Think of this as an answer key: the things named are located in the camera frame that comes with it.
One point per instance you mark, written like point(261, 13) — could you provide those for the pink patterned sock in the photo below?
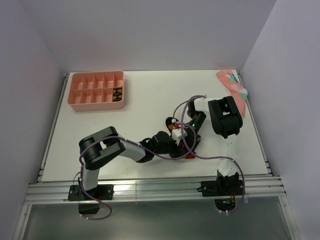
point(237, 91)

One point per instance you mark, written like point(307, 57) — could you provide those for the red yellow argyle sock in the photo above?
point(170, 122)

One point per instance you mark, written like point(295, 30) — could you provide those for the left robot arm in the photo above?
point(101, 147)

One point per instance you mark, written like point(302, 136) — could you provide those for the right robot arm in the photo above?
point(226, 122)

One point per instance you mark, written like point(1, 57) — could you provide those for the brown tan argyle sock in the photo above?
point(117, 94)

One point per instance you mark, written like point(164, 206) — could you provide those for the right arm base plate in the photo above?
point(213, 188)

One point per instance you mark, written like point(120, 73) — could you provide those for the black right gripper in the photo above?
point(197, 139)

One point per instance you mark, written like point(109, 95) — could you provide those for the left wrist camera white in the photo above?
point(177, 134)

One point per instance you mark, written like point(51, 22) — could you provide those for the pink divided organizer tray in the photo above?
point(93, 91)

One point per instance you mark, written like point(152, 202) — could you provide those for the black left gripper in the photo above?
point(178, 151)

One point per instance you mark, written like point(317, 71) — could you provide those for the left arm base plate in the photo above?
point(101, 192)

